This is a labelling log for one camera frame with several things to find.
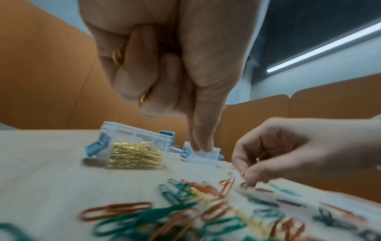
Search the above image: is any person's left hand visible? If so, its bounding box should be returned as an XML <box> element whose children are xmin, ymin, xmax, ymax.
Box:
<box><xmin>78</xmin><ymin>0</ymin><xmax>270</xmax><ymax>152</ymax></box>

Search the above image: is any pile of colored paper clips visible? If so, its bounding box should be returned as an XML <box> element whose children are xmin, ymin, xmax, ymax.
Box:
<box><xmin>0</xmin><ymin>171</ymin><xmax>381</xmax><ymax>241</ymax></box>

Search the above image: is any transparent box with blue latches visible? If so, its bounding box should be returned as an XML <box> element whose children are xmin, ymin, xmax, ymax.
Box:
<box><xmin>180</xmin><ymin>141</ymin><xmax>225</xmax><ymax>166</ymax></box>
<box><xmin>85</xmin><ymin>121</ymin><xmax>177</xmax><ymax>170</ymax></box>

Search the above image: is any person's right hand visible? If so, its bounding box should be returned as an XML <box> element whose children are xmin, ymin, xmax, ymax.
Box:
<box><xmin>231</xmin><ymin>117</ymin><xmax>381</xmax><ymax>188</ymax></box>

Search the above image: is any sorted heap of gold clips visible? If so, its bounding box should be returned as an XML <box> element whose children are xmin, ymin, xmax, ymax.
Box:
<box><xmin>107</xmin><ymin>139</ymin><xmax>164</xmax><ymax>170</ymax></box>

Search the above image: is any grey shell chair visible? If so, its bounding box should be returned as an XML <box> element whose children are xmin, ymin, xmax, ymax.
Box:
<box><xmin>0</xmin><ymin>121</ymin><xmax>21</xmax><ymax>131</ymax></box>

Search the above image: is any ceiling light strip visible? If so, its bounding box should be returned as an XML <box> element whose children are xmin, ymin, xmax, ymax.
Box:
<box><xmin>266</xmin><ymin>22</ymin><xmax>381</xmax><ymax>74</ymax></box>

